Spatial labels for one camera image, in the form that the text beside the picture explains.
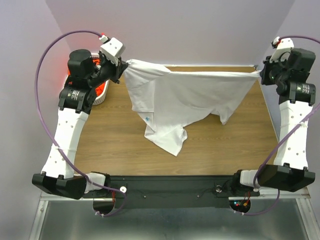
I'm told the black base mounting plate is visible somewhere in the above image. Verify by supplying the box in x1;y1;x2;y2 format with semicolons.
51;174;261;210

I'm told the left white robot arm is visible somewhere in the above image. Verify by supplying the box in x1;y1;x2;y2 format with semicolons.
32;49;128;200

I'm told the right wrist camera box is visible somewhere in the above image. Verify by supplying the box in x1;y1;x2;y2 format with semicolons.
269;36;294;63

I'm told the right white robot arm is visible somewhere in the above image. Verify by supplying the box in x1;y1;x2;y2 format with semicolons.
230;48;317;195

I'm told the white plastic laundry basket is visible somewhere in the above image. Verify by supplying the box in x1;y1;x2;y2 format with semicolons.
58;49;116;112

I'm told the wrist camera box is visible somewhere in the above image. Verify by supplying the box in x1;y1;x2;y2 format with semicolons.
269;36;294;63
99;34;126;66

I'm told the aluminium frame rail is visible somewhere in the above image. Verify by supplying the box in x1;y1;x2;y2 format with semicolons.
28;192;86;240

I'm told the orange t shirt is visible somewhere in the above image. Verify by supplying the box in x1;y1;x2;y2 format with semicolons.
64;49;107;98

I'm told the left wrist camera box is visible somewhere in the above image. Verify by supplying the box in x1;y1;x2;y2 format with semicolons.
99;34;126;66

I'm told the white t shirt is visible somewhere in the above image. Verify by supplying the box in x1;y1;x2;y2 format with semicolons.
124;59;260;156

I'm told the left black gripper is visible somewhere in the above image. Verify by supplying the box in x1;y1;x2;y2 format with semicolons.
87;49;128;88

